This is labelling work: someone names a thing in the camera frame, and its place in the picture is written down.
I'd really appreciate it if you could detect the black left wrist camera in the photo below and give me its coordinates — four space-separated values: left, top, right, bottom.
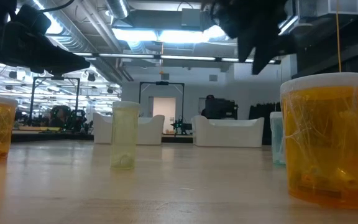
13 3 52 35

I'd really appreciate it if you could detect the black equipment cart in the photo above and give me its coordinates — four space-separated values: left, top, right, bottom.
201 94 239 121

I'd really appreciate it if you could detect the black robot with green lights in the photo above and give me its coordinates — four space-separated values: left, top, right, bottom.
170 116 193 136

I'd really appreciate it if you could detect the long ceiling light bar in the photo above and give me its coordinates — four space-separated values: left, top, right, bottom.
73 52 282 65

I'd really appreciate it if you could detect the yellow power cable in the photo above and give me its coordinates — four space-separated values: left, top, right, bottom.
336 0 342 73

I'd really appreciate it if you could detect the person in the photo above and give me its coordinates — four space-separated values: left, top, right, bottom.
48 105 71 129

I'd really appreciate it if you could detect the teal pill bottle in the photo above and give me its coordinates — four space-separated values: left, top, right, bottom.
269 111 287 166

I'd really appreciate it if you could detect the large white ceiling unit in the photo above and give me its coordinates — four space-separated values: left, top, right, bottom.
296 0 358 17

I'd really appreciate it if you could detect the yellow-green pill bottle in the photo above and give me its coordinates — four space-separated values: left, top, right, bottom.
110 101 141 170

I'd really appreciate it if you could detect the silver round air duct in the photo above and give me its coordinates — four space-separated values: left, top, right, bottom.
105 0 131 19

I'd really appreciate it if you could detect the black curtain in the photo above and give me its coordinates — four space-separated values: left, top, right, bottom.
248 101 282 146

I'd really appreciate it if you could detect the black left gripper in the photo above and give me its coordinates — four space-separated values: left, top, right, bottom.
0 20 91 77

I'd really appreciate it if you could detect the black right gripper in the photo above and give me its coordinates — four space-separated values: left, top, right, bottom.
201 0 298 76

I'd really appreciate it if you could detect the white plastic bin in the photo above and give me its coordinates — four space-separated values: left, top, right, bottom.
193 115 265 148
92 111 166 146

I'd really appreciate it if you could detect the long wooden workbench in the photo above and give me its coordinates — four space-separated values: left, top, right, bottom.
10 125 94 143

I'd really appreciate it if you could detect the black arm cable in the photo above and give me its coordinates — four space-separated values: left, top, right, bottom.
39 0 74 13

